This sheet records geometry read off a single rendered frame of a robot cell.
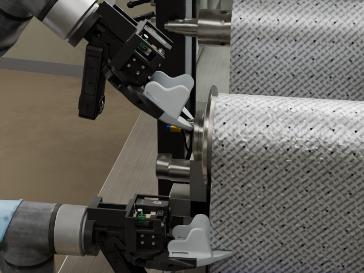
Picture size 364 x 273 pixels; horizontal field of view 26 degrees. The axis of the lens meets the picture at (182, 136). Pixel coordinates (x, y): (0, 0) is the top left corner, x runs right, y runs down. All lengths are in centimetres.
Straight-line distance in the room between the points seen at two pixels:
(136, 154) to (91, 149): 213
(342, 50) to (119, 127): 305
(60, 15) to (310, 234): 46
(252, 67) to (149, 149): 68
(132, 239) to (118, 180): 65
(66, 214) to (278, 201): 31
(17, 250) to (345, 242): 47
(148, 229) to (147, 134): 87
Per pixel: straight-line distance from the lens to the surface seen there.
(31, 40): 504
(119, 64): 108
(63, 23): 108
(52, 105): 456
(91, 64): 110
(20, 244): 118
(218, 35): 131
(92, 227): 115
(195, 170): 118
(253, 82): 129
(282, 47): 127
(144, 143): 194
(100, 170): 378
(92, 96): 112
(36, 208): 118
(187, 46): 147
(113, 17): 108
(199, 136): 111
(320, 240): 114
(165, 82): 113
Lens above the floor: 173
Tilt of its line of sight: 25 degrees down
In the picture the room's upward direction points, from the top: straight up
